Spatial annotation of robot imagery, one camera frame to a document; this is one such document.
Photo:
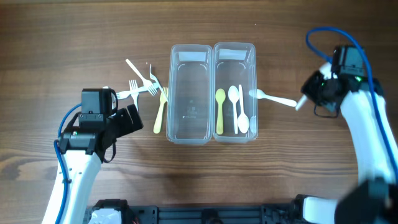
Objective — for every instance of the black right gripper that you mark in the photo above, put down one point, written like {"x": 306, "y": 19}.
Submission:
{"x": 314, "y": 92}

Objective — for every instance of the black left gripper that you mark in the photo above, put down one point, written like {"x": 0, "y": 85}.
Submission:
{"x": 125, "y": 120}

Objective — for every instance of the white spoon bowl down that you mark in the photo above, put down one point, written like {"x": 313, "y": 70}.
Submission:
{"x": 243, "y": 120}

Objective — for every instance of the yellow plastic spoon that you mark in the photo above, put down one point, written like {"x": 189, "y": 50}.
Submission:
{"x": 220, "y": 97}

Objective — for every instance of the white spoon long handle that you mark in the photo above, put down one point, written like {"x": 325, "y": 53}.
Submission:
{"x": 233, "y": 97}

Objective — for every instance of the white spoon large bowl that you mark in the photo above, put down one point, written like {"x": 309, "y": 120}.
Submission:
{"x": 301, "y": 102}

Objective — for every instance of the white fork long handle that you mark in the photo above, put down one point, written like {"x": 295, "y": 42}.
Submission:
{"x": 133, "y": 87}

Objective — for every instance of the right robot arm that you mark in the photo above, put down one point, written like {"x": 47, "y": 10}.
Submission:
{"x": 360, "y": 99}

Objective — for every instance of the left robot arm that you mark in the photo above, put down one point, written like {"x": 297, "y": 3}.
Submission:
{"x": 80, "y": 151}

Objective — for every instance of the clear left plastic container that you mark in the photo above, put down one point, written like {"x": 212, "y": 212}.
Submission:
{"x": 190, "y": 79}

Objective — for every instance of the clear plastic container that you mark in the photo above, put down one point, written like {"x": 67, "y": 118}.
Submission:
{"x": 234, "y": 64}
{"x": 190, "y": 79}

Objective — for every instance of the clear right plastic container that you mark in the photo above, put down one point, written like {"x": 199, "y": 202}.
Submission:
{"x": 234, "y": 64}

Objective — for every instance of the light blue plastic fork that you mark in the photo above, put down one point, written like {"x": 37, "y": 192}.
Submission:
{"x": 125, "y": 94}

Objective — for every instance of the white fork tines down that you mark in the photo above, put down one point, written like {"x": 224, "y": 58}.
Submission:
{"x": 147, "y": 83}

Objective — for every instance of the yellow plastic fork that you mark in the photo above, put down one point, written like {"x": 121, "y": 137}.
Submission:
{"x": 158, "y": 121}

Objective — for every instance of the clear white thin fork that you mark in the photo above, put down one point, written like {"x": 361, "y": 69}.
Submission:
{"x": 154, "y": 78}

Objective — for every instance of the thick white spoon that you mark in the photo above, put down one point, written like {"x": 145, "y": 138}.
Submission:
{"x": 259, "y": 94}

